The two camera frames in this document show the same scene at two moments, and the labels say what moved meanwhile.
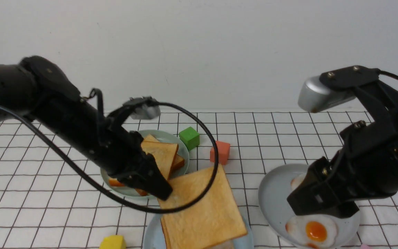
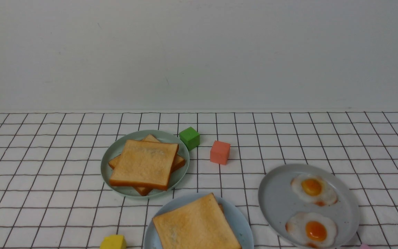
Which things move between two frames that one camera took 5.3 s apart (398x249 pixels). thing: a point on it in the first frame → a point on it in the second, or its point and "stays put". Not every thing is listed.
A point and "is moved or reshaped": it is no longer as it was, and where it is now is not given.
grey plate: x=274 y=187 stays put
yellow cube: x=114 y=241 stays put
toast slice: x=218 y=220 is moved or reshaped
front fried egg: x=312 y=231 stays put
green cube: x=190 y=137 stays put
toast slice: x=167 y=222 → x=220 y=206
